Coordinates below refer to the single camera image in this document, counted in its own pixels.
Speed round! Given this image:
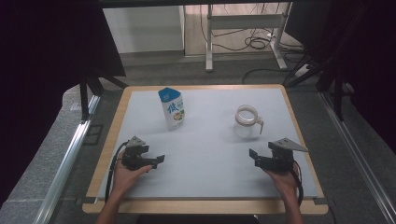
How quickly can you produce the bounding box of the blue white milk carton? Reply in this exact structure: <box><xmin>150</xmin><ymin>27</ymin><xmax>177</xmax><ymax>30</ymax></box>
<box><xmin>157</xmin><ymin>87</ymin><xmax>187</xmax><ymax>131</ymax></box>

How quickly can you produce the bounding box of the person's left hand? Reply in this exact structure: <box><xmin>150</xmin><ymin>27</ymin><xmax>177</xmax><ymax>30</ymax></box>
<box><xmin>111</xmin><ymin>150</ymin><xmax>154</xmax><ymax>199</ymax></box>

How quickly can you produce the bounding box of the clear glass pitcher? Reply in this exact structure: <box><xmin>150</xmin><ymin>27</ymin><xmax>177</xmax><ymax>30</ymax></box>
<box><xmin>233</xmin><ymin>104</ymin><xmax>265</xmax><ymax>140</ymax></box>

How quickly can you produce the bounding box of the black tripod stand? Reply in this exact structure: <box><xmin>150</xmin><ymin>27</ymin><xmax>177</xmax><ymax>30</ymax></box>
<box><xmin>78</xmin><ymin>69</ymin><xmax>129</xmax><ymax>120</ymax></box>

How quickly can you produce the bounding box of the black curtain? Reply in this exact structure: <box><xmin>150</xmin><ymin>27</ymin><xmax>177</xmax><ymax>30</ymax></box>
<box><xmin>0</xmin><ymin>0</ymin><xmax>127</xmax><ymax>206</ymax></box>
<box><xmin>284</xmin><ymin>0</ymin><xmax>396</xmax><ymax>153</ymax></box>

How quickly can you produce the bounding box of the aluminium rail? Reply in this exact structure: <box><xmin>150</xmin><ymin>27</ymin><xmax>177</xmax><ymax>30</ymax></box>
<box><xmin>34</xmin><ymin>94</ymin><xmax>102</xmax><ymax>224</ymax></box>
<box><xmin>318</xmin><ymin>91</ymin><xmax>396</xmax><ymax>224</ymax></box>

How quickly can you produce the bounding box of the black metal stand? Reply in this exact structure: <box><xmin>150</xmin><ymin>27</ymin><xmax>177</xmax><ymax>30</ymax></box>
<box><xmin>283</xmin><ymin>52</ymin><xmax>354</xmax><ymax>122</ymax></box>

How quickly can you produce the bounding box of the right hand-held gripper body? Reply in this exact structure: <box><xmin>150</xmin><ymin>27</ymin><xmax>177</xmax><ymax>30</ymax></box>
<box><xmin>262</xmin><ymin>137</ymin><xmax>309</xmax><ymax>174</ymax></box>

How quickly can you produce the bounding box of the person's right hand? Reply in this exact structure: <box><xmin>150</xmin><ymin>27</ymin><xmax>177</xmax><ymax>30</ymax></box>
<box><xmin>264</xmin><ymin>161</ymin><xmax>300</xmax><ymax>200</ymax></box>

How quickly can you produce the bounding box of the person's dark clothing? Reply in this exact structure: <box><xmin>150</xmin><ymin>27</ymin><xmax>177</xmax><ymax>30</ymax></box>
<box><xmin>134</xmin><ymin>214</ymin><xmax>260</xmax><ymax>224</ymax></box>

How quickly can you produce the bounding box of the black floor cable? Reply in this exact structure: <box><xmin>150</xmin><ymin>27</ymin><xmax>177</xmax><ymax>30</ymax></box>
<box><xmin>242</xmin><ymin>67</ymin><xmax>292</xmax><ymax>86</ymax></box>

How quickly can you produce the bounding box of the black cable bundle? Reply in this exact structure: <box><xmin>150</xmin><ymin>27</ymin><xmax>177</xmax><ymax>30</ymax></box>
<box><xmin>199</xmin><ymin>3</ymin><xmax>307</xmax><ymax>55</ymax></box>

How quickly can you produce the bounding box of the white metal desk frame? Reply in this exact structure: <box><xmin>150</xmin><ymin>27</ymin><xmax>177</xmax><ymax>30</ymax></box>
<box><xmin>205</xmin><ymin>3</ymin><xmax>292</xmax><ymax>73</ymax></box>

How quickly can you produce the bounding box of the white power strip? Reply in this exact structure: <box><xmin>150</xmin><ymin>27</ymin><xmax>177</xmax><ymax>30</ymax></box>
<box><xmin>292</xmin><ymin>63</ymin><xmax>312</xmax><ymax>78</ymax></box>

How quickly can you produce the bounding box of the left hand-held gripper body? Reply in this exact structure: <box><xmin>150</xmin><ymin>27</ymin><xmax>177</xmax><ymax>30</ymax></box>
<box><xmin>120</xmin><ymin>135</ymin><xmax>150</xmax><ymax>172</ymax></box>

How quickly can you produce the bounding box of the left hand-held gripper black cable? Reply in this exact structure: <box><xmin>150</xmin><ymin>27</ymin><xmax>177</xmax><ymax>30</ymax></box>
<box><xmin>104</xmin><ymin>141</ymin><xmax>130</xmax><ymax>203</ymax></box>

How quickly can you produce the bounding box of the white panel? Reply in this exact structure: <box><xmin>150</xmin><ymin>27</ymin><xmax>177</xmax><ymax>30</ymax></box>
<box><xmin>102</xmin><ymin>5</ymin><xmax>185</xmax><ymax>54</ymax></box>

